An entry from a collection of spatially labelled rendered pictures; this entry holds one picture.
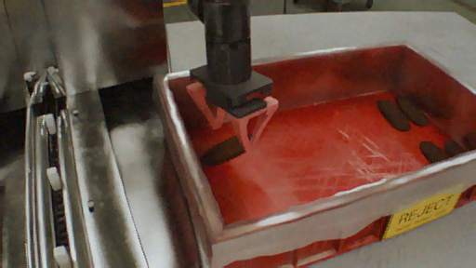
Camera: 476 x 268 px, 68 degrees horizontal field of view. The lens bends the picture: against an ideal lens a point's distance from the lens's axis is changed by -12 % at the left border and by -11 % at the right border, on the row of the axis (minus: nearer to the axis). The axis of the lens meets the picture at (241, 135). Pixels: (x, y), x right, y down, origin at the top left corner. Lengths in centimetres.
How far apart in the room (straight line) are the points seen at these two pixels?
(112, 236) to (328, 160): 33
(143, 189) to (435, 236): 40
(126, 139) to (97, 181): 15
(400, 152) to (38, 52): 60
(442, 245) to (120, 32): 58
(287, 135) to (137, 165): 24
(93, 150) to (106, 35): 21
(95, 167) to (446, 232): 47
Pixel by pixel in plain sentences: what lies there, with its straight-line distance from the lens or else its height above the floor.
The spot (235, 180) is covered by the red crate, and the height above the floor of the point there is 82.
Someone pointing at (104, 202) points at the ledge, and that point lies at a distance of 50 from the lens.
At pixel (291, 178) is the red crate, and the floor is 82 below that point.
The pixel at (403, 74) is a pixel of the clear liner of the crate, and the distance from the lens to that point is 78.
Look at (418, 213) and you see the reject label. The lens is 51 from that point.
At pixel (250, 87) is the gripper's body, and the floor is 96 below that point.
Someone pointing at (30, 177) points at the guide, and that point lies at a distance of 57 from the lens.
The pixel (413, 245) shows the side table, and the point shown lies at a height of 82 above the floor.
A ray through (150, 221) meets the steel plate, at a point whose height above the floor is 82.
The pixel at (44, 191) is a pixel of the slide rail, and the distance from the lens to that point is 56.
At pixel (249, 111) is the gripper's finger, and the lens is 48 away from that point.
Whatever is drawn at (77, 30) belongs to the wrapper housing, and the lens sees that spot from 68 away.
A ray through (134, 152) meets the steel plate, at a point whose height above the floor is 82.
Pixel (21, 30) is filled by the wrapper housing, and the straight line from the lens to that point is 68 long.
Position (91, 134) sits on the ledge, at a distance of 61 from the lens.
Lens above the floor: 121
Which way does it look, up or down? 37 degrees down
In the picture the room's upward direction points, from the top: straight up
